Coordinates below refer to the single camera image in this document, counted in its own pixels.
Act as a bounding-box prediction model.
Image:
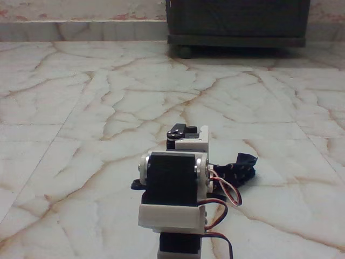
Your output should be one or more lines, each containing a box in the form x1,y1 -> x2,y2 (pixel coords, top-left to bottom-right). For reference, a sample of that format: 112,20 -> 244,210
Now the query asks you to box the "dark blue cloth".
209,152 -> 259,189

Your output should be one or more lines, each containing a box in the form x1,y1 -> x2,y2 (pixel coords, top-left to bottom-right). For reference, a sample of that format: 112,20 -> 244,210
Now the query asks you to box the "dark cabinet caster wheel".
176,45 -> 193,59

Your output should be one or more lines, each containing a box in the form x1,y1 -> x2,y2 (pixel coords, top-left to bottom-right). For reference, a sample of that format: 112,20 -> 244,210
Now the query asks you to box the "dark wooden cabinet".
165,0 -> 311,50

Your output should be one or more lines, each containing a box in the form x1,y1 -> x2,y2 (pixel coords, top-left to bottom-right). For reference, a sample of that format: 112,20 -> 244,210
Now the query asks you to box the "red white servo wire loop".
208,165 -> 243,208

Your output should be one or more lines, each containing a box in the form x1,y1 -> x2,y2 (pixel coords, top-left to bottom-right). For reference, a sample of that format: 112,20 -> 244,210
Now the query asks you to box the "red brown black servo cable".
198,197 -> 236,259

